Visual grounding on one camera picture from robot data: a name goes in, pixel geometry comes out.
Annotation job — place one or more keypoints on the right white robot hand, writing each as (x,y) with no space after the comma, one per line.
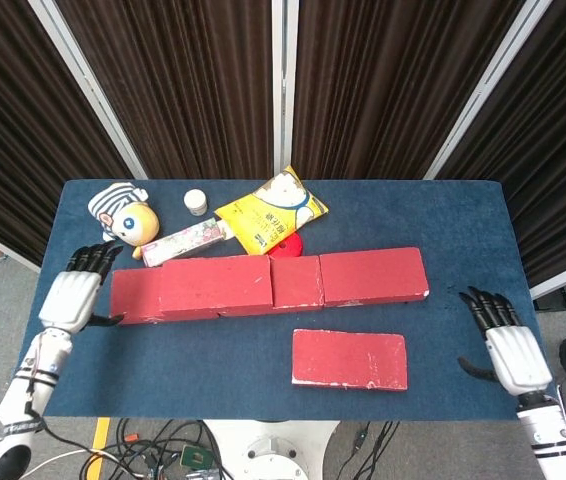
(518,357)

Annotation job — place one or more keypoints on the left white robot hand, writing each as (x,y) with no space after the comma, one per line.
(70,300)

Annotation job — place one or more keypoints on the red brick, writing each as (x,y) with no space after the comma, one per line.
(348,357)
(135,292)
(215,285)
(297,282)
(373,275)

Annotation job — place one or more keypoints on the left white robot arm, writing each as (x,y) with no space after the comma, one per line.
(23,395)

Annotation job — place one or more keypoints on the pink floral box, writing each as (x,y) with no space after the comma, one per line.
(183,242)

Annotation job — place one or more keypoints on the plush toy with striped hat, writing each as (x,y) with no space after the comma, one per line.
(130,225)

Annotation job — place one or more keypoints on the blue table cloth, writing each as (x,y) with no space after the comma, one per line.
(188,360)

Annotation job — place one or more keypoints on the yellow floor tape strip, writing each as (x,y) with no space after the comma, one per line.
(99,440)

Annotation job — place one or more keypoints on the small white jar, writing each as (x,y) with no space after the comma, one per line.
(195,201)

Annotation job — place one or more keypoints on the brown fabric partition panel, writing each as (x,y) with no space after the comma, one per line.
(13,125)
(553,150)
(388,90)
(178,90)

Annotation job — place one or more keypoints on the green circuit board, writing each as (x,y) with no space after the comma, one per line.
(194,456)

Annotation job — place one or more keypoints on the yellow snack bag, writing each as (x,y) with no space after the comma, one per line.
(263,215)

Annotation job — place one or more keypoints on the red round disc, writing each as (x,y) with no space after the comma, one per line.
(289,247)

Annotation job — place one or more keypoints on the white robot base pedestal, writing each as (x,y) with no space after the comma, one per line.
(268,450)

